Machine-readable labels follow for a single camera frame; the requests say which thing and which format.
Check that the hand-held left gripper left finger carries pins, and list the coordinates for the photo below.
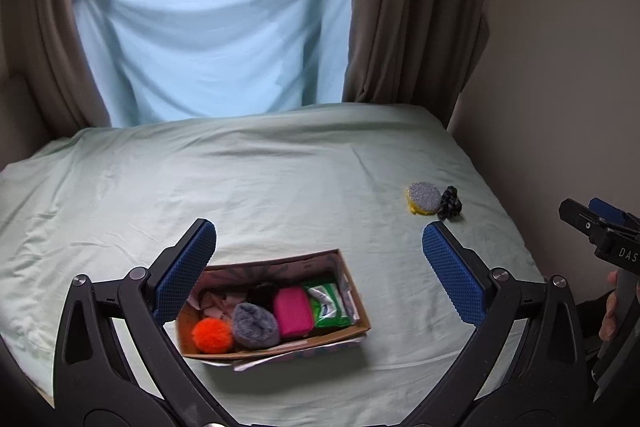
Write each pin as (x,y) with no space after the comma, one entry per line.
(185,272)

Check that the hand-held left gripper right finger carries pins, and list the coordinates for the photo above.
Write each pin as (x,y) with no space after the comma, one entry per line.
(455,277)

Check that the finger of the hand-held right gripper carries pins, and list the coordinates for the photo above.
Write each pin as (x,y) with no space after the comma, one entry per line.
(577,214)
(606,209)

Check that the pink patterned sock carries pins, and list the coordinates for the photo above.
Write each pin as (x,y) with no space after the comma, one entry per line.
(220,300)

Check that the orange pom-pom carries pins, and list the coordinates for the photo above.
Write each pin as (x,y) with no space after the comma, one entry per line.
(212,335)

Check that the patterned cardboard box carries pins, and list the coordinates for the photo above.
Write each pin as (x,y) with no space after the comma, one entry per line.
(260,268)

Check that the black fuzzy scrunchie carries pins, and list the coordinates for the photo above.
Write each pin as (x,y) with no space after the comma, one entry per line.
(262,293)

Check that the grey sock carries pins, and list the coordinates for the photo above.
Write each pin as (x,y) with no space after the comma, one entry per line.
(255,324)

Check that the pink sponge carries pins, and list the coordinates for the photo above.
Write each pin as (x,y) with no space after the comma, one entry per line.
(294,311)

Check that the green tissue packet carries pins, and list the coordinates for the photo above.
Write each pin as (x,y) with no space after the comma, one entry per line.
(327,304)

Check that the person's right hand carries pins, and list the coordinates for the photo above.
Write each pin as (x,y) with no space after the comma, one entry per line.
(610,312)

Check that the black braided scrunchie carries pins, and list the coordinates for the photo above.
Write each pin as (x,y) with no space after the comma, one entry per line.
(450,203)

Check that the yellow grey scouring sponge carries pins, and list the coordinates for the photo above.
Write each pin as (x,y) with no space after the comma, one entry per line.
(424,198)

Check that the bed with pale green sheet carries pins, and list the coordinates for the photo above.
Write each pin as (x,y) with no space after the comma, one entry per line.
(275,172)

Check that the light blue hanging sheet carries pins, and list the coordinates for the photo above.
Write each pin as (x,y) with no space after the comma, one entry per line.
(210,37)

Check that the beige curtain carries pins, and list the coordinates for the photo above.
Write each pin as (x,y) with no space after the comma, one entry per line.
(45,32)
(410,17)

